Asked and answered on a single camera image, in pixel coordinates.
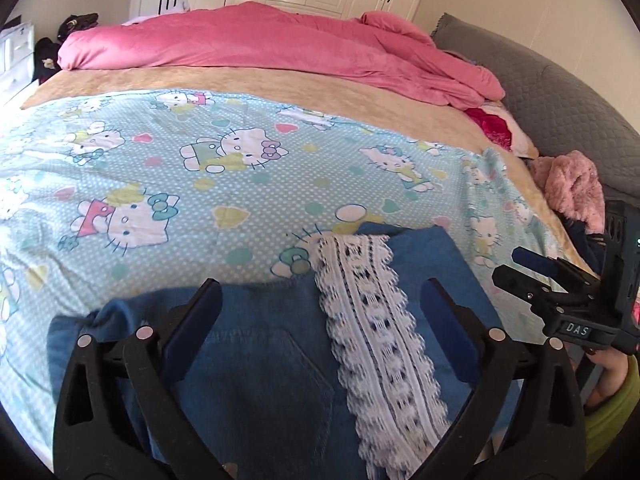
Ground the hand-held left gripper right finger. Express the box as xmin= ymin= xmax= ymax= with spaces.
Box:
xmin=415 ymin=277 xmax=587 ymax=480

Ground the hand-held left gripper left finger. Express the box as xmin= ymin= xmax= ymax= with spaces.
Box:
xmin=52 ymin=277 xmax=236 ymax=480

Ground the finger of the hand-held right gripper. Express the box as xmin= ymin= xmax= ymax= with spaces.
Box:
xmin=513 ymin=246 xmax=603 ymax=283
xmin=491 ymin=264 xmax=593 ymax=313

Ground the blue denim lace-trimmed skirt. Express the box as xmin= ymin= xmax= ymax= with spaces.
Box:
xmin=47 ymin=222 xmax=527 ymax=480

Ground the person's right forearm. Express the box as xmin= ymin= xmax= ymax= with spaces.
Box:
xmin=582 ymin=355 xmax=640 ymax=472

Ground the person's right hand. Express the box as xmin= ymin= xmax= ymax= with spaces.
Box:
xmin=582 ymin=347 xmax=629 ymax=408

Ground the dark blue clothing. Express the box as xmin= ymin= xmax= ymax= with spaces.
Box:
xmin=564 ymin=215 xmax=609 ymax=277

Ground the pink fuzzy garment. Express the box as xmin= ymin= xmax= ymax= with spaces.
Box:
xmin=530 ymin=155 xmax=607 ymax=234

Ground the cartoon cat printed bedsheet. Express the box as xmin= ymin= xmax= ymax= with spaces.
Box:
xmin=0 ymin=89 xmax=587 ymax=461

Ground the red cloth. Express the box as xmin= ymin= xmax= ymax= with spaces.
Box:
xmin=465 ymin=105 xmax=514 ymax=154

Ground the grey quilted headboard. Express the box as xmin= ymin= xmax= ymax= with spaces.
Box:
xmin=431 ymin=12 xmax=640 ymax=202

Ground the pink duvet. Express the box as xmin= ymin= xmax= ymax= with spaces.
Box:
xmin=56 ymin=1 xmax=506 ymax=111

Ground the dark clothes pile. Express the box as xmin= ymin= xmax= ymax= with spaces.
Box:
xmin=32 ymin=37 xmax=64 ymax=84

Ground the white drawer unit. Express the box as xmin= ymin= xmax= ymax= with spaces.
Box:
xmin=0 ymin=22 xmax=37 ymax=107

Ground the black bag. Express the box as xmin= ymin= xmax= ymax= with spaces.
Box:
xmin=57 ymin=12 xmax=100 ymax=44

